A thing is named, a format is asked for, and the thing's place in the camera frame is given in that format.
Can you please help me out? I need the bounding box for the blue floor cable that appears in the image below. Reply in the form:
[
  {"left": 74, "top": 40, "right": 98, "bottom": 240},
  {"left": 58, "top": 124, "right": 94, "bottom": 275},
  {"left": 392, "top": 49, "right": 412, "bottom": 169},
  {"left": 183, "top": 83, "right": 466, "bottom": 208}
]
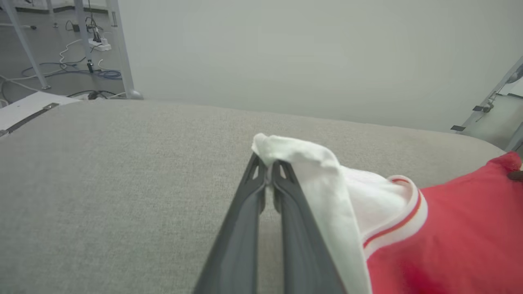
[{"left": 20, "top": 61, "right": 122, "bottom": 80}]

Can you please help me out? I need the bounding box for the thin grey metal leg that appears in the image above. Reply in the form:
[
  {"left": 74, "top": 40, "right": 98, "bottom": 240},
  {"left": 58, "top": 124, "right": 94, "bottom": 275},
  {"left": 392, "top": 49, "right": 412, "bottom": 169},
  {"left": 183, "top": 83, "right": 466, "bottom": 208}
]
[{"left": 73, "top": 0, "right": 95, "bottom": 75}]

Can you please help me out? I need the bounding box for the slanted grey metal leg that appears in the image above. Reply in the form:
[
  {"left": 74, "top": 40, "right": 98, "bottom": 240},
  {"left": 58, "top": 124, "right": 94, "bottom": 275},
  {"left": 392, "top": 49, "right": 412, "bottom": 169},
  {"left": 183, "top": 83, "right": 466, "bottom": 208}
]
[{"left": 2, "top": 0, "right": 52, "bottom": 91}]

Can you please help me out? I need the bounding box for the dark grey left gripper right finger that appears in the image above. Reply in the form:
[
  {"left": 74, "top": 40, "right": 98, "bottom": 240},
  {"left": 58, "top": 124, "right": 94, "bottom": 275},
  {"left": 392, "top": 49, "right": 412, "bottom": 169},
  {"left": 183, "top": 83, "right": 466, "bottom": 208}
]
[{"left": 270, "top": 160, "right": 349, "bottom": 294}]

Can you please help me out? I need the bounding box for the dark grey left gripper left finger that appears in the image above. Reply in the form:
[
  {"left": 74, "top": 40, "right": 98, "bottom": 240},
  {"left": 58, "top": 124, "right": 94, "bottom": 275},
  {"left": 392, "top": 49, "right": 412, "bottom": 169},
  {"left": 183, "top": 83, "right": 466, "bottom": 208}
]
[{"left": 192, "top": 153, "right": 269, "bottom": 294}]

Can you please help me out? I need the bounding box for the grey metal frame with clamps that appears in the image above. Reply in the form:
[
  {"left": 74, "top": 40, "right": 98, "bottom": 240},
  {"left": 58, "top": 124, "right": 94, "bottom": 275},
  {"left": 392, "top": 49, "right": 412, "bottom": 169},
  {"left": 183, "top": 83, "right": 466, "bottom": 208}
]
[{"left": 451, "top": 56, "right": 523, "bottom": 152}]

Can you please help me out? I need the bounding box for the grey metal frame leg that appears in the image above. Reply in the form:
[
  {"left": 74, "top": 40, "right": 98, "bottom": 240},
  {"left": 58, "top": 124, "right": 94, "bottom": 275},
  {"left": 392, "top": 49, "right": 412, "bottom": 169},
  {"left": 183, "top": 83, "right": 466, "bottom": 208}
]
[{"left": 106, "top": 0, "right": 144, "bottom": 100}]

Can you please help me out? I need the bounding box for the small white power strip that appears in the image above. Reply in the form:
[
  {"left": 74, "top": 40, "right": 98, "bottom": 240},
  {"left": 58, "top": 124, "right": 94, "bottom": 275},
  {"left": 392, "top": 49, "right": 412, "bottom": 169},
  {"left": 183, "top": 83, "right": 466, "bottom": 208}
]
[{"left": 87, "top": 37, "right": 112, "bottom": 52}]

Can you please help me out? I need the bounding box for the white floor cable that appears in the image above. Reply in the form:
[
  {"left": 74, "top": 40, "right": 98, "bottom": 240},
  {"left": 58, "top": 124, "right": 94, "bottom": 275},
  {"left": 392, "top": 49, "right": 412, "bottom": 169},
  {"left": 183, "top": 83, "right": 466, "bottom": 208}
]
[{"left": 0, "top": 38, "right": 88, "bottom": 107}]

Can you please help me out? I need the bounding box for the black floor cable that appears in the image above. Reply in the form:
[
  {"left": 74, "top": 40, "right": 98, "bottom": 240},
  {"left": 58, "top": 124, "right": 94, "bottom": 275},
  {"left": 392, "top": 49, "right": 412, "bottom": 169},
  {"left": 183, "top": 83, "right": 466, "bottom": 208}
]
[{"left": 67, "top": 89, "right": 119, "bottom": 100}]

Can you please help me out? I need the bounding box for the black hanging cable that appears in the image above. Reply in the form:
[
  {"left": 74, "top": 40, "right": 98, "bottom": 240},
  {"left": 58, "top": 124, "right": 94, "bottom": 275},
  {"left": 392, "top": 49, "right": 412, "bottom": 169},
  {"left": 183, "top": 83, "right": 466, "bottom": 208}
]
[{"left": 84, "top": 0, "right": 103, "bottom": 42}]

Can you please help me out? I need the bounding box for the red and white garment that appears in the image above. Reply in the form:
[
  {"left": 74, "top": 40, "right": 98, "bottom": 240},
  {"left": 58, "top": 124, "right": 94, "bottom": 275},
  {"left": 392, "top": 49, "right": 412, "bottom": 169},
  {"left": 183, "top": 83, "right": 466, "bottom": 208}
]
[{"left": 251, "top": 133, "right": 523, "bottom": 294}]

